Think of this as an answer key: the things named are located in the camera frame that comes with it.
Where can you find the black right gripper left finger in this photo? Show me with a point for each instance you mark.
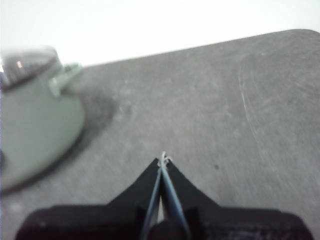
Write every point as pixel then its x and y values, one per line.
pixel 100 222

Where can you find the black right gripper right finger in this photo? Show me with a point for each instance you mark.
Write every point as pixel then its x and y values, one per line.
pixel 225 225

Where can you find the pale green electric cooking pot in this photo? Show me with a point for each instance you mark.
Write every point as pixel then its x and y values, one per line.
pixel 35 130

